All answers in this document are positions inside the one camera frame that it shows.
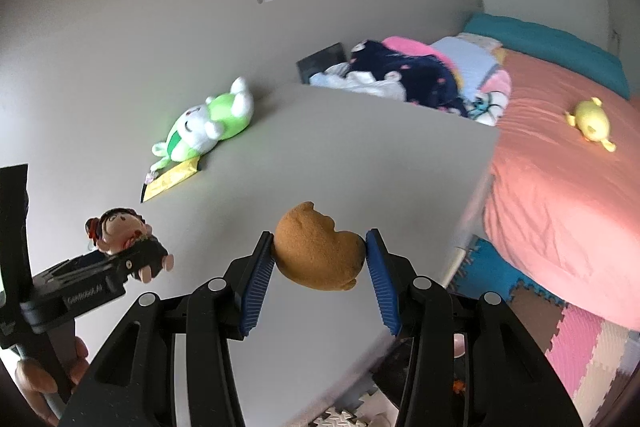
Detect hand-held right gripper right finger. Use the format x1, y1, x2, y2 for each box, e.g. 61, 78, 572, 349
365, 228, 586, 427

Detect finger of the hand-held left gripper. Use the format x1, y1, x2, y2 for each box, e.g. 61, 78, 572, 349
102, 247, 151, 282

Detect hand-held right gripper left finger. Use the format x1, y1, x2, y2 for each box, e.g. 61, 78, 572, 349
60, 231, 276, 427

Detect small doll with red bow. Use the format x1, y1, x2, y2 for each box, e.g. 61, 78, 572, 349
85, 207, 176, 284

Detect brown plush toy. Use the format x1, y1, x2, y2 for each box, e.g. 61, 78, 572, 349
274, 202, 366, 293

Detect person's left hand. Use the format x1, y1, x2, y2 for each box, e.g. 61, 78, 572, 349
14, 336, 90, 427

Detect yellow packet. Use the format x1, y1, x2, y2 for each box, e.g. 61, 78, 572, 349
140, 157, 202, 204

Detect green and white plush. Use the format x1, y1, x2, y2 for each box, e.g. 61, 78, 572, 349
151, 77, 255, 170

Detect pink bed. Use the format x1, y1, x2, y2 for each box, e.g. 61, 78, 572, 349
482, 49, 640, 333

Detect coloured foam puzzle mat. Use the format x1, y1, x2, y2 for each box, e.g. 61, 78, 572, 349
320, 234, 640, 427

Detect white clothes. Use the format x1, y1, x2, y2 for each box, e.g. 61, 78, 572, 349
309, 63, 407, 102

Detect white cartoon-printed cloth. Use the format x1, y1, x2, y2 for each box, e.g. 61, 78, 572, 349
467, 89, 511, 126

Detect navy printed blanket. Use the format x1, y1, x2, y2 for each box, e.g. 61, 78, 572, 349
347, 39, 471, 118

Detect black flat panel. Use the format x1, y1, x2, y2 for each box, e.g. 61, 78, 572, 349
296, 42, 347, 84

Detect pink cloth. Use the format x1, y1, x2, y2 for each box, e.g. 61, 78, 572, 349
382, 36, 458, 72

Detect light blue cloth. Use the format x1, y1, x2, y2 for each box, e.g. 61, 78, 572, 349
430, 36, 501, 100

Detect yellow duck plush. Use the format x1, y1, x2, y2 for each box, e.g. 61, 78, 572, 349
565, 97, 617, 152

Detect teal bedding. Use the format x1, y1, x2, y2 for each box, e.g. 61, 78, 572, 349
462, 13, 632, 100

